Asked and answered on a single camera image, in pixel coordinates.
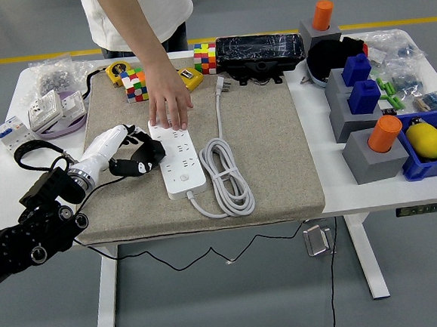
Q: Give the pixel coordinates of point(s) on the person's right hand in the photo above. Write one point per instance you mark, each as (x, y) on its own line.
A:
(167, 95)

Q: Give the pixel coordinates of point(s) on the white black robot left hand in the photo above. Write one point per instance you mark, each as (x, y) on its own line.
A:
(103, 146)

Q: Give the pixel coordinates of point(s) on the black plug adapter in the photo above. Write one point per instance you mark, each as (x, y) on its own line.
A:
(151, 150)

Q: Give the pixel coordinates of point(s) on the white power strip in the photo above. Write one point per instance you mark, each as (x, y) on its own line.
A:
(181, 166)

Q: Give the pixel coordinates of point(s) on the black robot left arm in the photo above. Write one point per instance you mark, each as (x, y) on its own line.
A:
(20, 243)

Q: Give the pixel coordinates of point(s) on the yellow tape measure silver clip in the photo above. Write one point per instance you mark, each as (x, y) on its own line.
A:
(194, 78)

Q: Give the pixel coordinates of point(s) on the multicolour puzzle cube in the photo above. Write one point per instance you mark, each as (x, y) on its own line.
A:
(135, 86)
(205, 58)

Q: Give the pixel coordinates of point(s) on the yellow tape measure black label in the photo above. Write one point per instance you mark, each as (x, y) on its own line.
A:
(116, 71)

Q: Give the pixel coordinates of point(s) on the clear bag metal parts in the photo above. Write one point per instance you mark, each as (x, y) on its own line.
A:
(54, 79)

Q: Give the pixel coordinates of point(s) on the person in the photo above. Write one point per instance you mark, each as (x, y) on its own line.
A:
(168, 8)

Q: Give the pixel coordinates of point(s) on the white blue circuit breaker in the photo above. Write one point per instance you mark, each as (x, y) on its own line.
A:
(11, 132)

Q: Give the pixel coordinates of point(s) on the black cracked case device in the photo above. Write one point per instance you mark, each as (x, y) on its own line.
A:
(259, 50)

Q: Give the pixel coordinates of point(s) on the grey-brown fabric mat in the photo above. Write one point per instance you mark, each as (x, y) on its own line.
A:
(270, 148)

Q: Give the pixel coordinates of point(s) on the white table leg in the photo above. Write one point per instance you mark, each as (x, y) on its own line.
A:
(368, 258)
(107, 293)

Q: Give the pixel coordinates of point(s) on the grey socket block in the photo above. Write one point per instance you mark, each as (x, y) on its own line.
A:
(370, 166)
(346, 127)
(307, 35)
(335, 86)

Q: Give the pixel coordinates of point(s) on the black fabric bundle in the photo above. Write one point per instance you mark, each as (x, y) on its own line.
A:
(327, 56)

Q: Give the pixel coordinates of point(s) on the orange cylinder peg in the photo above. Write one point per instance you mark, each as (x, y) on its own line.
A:
(322, 15)
(384, 133)

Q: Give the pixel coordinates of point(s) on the blue square peg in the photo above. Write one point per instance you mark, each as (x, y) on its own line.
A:
(364, 97)
(356, 69)

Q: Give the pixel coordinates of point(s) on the green plastic clip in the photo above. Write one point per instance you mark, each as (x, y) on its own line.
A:
(386, 86)
(394, 102)

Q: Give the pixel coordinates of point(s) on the clear bag of parts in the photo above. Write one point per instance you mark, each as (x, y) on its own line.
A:
(394, 43)

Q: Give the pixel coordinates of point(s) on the clear bag blue components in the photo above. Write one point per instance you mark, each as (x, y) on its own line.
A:
(405, 78)

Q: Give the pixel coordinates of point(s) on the blue plastic bin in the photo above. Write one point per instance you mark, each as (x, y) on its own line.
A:
(416, 170)

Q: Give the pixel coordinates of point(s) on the yellow lemon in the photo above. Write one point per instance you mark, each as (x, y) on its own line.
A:
(425, 141)

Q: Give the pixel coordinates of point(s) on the clear bag of resistors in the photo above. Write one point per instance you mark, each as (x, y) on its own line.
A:
(435, 101)

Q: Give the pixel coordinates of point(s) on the black desk control panel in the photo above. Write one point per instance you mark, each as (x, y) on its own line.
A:
(424, 209)

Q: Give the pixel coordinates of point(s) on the white wall socket panel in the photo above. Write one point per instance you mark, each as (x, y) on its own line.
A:
(46, 110)
(74, 104)

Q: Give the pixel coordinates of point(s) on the silver metal bracket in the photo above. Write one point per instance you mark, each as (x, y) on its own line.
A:
(317, 241)

